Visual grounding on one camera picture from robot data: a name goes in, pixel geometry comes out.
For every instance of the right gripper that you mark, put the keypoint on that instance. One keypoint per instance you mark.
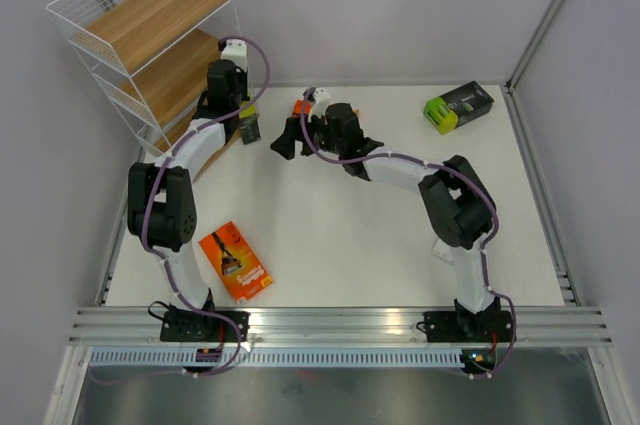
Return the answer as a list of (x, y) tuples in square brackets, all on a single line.
[(285, 144)]

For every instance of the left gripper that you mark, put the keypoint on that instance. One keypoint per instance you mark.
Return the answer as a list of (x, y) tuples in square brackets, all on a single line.
[(242, 77)]

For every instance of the black green razor box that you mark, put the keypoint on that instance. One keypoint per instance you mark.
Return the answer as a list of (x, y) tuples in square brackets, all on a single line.
[(249, 125), (455, 108)]

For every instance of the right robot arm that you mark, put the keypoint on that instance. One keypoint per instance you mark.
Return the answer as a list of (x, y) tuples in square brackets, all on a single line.
[(460, 210)]

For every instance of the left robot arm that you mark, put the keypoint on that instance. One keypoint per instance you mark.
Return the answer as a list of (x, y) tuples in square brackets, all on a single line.
[(161, 208)]

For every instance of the middle wooden shelf board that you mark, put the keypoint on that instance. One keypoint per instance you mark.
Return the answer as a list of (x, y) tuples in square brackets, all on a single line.
[(175, 79)]

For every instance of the wooden shelf board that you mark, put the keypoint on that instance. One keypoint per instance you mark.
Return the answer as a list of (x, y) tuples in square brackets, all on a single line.
[(180, 135), (175, 79), (139, 29)]

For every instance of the bottom wooden shelf board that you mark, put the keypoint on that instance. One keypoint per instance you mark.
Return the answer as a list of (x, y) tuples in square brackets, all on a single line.
[(180, 135)]

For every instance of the top wooden shelf board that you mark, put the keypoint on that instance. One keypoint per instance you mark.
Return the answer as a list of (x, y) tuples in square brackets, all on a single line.
[(139, 29)]

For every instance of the orange razor box far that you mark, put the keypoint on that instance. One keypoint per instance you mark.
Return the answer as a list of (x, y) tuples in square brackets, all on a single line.
[(298, 109)]

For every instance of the orange razor box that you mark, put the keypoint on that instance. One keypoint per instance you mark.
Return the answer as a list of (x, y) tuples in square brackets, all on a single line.
[(298, 109), (238, 267)]

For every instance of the orange razor box near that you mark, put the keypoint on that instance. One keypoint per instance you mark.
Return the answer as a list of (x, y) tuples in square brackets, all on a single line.
[(238, 267)]

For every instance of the white Gillette razor pack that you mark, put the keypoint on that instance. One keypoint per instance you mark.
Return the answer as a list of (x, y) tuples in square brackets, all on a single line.
[(442, 251)]

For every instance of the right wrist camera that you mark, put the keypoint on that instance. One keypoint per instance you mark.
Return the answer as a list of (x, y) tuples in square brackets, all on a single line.
[(316, 102)]

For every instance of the white wire shelf rack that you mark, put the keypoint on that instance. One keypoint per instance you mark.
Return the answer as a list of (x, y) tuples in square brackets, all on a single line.
[(72, 18)]

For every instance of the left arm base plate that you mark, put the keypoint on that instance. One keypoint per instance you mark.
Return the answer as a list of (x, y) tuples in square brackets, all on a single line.
[(182, 326)]

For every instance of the aluminium rail frame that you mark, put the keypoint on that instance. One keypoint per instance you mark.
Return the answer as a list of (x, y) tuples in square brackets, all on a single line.
[(536, 326)]

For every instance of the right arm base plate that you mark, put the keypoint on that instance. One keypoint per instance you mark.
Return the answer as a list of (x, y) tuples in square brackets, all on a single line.
[(452, 327)]

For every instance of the white slotted cable duct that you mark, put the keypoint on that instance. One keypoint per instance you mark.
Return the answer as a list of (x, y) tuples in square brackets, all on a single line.
[(291, 357)]

